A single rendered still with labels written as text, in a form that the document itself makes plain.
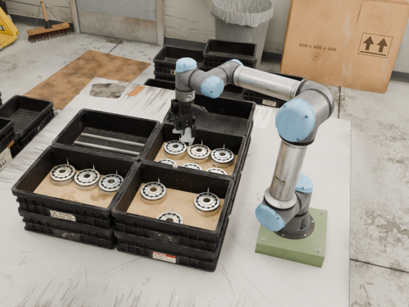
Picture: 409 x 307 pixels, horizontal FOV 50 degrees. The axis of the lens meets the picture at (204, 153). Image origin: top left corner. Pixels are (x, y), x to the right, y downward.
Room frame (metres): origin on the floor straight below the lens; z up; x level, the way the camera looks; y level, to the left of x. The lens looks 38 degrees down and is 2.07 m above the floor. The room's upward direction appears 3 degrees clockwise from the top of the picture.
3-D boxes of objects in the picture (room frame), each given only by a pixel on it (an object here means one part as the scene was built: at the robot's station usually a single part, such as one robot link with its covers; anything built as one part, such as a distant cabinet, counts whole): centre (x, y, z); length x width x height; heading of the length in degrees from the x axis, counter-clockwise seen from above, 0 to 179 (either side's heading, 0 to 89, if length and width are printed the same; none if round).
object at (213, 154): (1.53, -0.08, 0.86); 0.10 x 0.10 x 0.01
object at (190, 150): (1.55, 0.03, 0.86); 0.10 x 0.10 x 0.01
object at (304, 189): (1.24, -0.36, 0.92); 0.13 x 0.12 x 0.14; 140
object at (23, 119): (2.35, 1.22, 0.31); 0.40 x 0.30 x 0.34; 166
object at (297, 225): (1.24, -0.37, 0.81); 0.15 x 0.15 x 0.10
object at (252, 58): (3.20, -0.17, 0.37); 0.42 x 0.34 x 0.46; 76
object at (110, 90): (2.32, 0.61, 0.71); 0.22 x 0.19 x 0.01; 76
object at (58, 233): (1.28, 0.49, 0.76); 0.40 x 0.30 x 0.12; 78
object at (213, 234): (1.19, 0.10, 0.92); 0.40 x 0.30 x 0.02; 78
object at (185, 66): (1.44, 0.08, 1.30); 0.09 x 0.08 x 0.11; 50
